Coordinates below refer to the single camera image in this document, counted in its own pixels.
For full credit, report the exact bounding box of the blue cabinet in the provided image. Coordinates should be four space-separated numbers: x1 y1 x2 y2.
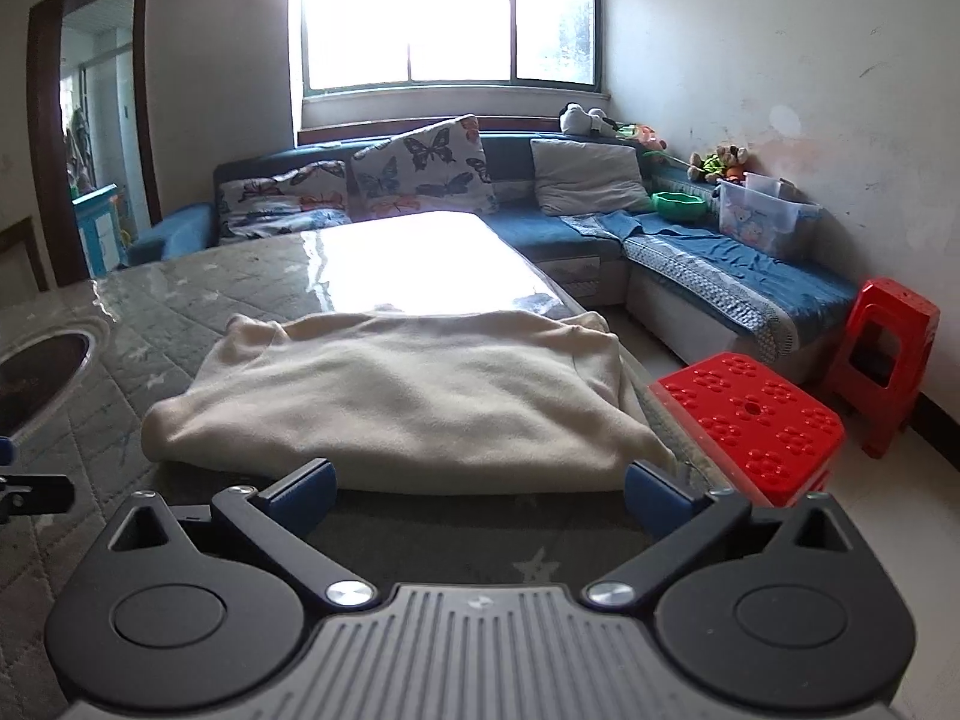
71 184 125 278

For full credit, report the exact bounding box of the green bowl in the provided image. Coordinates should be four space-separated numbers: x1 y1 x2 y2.
651 191 707 224

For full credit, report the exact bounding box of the blue sofa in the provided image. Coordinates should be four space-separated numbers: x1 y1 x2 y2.
124 131 863 383

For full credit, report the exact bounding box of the black and white plush toy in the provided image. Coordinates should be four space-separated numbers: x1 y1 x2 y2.
559 103 623 140

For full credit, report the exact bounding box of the dark wooden door frame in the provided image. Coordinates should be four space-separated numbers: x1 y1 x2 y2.
26 0 162 290

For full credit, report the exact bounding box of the round table hot plate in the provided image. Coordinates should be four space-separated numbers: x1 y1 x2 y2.
0 319 113 440

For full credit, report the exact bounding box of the low red plastic stool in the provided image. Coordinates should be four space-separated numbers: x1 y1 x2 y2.
649 352 846 509

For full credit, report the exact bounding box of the clear plastic storage box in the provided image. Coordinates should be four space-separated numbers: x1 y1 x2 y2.
716 171 822 260

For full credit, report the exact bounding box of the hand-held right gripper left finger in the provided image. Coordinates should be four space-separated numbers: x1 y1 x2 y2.
105 456 378 610

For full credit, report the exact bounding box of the window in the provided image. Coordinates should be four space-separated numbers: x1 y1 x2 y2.
289 0 612 102

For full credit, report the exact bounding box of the green and brown plush toy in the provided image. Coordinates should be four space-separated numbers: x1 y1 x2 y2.
688 144 751 185

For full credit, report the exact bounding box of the cream sweater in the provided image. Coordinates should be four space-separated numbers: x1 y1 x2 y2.
141 309 680 497

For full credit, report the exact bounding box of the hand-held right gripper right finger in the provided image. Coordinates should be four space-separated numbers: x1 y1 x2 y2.
587 459 856 608

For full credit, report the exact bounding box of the grey pillow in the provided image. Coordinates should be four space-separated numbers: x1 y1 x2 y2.
529 139 653 217

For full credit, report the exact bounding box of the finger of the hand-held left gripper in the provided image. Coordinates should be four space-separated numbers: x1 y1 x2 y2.
0 435 76 526

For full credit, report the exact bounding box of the butterfly print pillow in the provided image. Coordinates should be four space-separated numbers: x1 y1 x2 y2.
351 114 500 222
217 161 353 245

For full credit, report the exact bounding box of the blue sofa blanket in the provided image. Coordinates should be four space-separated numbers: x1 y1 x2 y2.
559 206 860 361

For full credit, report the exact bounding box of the tall red plastic stool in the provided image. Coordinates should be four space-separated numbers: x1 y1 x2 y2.
821 279 942 460

